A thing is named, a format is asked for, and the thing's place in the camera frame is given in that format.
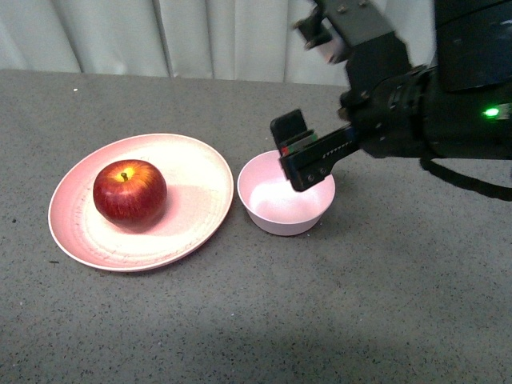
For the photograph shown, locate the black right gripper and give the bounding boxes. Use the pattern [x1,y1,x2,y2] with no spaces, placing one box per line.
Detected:
[270,32,432,192]

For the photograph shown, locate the red apple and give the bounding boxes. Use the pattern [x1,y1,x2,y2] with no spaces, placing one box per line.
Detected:
[92,159,167,230]

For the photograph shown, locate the light pink bowl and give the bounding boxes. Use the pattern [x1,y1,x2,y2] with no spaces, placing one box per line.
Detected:
[237,150,335,236]

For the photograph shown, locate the pink plate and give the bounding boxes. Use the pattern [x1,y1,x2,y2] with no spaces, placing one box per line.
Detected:
[48,134,234,272]

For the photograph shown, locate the white curtain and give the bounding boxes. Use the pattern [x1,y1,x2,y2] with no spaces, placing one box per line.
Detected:
[0,0,439,88]

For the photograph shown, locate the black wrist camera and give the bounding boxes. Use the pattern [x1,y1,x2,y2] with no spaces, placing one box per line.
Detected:
[291,0,397,64]

